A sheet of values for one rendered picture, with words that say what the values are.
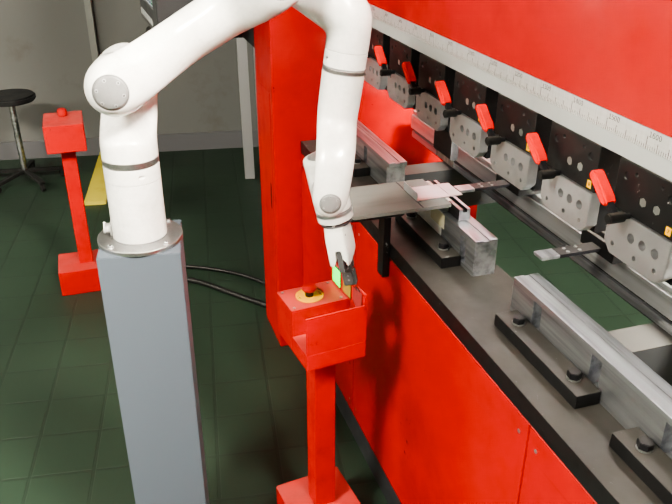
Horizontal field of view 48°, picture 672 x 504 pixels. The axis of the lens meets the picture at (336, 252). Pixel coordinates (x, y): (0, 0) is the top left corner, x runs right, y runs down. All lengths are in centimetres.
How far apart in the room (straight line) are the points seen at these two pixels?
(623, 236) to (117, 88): 96
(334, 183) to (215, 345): 169
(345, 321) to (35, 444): 137
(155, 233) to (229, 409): 122
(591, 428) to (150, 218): 99
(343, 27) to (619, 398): 87
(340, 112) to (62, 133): 194
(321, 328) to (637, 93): 91
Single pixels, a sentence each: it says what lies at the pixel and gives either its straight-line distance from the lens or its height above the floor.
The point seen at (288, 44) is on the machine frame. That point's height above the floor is 122.
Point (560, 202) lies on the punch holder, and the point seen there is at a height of 120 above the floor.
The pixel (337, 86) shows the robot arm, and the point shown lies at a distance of 157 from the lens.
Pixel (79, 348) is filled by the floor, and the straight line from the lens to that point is 326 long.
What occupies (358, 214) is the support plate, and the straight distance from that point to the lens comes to 183.
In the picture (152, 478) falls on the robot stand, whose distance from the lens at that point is 206.
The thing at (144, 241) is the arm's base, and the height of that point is 102.
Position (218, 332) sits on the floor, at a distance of 322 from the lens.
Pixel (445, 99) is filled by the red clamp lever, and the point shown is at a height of 128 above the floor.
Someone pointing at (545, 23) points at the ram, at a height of 150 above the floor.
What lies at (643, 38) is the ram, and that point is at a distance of 126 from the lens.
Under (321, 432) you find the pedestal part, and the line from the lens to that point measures 209.
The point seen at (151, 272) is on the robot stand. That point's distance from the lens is 170.
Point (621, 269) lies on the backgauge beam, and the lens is 180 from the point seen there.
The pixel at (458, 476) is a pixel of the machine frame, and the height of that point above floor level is 49.
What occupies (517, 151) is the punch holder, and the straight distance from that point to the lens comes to 156.
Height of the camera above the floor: 176
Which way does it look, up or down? 27 degrees down
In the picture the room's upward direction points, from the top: straight up
